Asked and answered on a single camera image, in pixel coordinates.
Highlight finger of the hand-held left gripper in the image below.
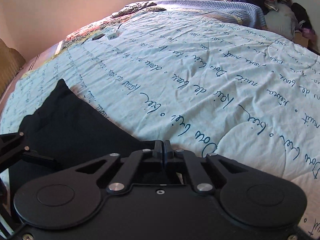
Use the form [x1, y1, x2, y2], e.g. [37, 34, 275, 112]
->
[0, 132, 63, 173]

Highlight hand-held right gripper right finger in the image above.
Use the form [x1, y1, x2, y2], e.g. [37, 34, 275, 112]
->
[164, 140, 250, 194]

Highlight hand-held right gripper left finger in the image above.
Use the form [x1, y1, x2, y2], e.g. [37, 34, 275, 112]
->
[75, 140, 164, 193]

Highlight black pants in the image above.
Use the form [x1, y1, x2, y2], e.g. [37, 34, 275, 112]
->
[5, 79, 163, 183]

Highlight light blue script printed blanket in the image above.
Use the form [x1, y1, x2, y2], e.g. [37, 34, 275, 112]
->
[0, 6, 320, 240]

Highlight brown woven headboard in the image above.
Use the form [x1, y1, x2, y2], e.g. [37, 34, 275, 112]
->
[0, 38, 27, 98]

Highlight grey crumpled cloth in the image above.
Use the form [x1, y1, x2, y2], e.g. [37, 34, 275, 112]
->
[112, 1, 158, 18]

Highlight blue knit blanket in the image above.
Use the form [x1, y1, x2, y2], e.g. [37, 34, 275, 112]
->
[125, 0, 267, 29]

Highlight grey cloth bundle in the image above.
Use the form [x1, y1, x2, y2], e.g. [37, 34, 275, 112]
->
[264, 1, 299, 42]

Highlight cardboard box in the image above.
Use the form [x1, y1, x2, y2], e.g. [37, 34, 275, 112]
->
[294, 30, 312, 48]

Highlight black garment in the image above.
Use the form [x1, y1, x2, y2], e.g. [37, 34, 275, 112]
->
[291, 2, 313, 32]

